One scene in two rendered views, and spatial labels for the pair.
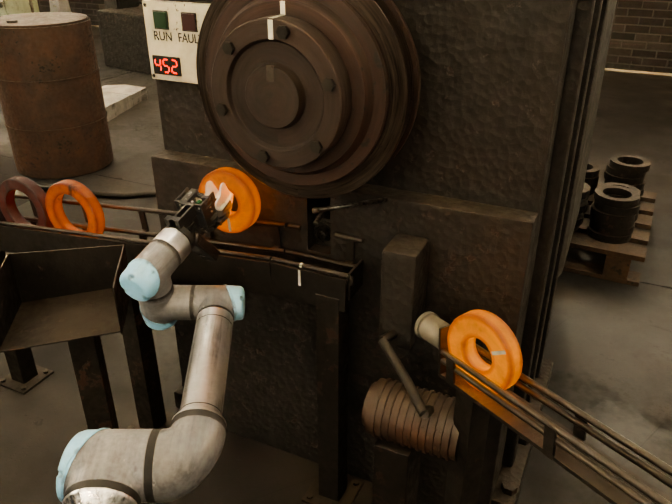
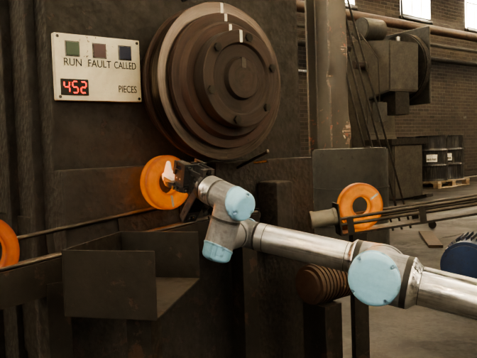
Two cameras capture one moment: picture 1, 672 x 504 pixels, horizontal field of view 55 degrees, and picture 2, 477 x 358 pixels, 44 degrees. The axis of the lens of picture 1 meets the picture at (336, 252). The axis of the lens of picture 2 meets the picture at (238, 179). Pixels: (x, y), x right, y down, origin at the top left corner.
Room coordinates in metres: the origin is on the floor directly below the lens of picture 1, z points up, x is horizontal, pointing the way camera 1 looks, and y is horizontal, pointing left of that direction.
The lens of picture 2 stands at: (0.48, 1.68, 0.91)
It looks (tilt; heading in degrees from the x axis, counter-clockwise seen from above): 3 degrees down; 295
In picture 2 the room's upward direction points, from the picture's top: 2 degrees counter-clockwise
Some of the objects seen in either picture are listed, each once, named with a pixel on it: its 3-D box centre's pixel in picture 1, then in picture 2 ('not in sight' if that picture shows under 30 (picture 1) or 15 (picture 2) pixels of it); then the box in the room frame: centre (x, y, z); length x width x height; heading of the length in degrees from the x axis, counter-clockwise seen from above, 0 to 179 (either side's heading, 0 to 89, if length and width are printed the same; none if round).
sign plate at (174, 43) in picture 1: (193, 44); (98, 69); (1.55, 0.33, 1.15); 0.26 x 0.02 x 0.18; 65
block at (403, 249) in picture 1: (404, 290); (275, 216); (1.22, -0.15, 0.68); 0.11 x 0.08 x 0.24; 155
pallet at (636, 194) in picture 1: (524, 184); not in sight; (3.01, -0.94, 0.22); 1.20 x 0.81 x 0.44; 63
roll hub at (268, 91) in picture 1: (278, 94); (238, 79); (1.22, 0.11, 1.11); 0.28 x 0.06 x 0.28; 65
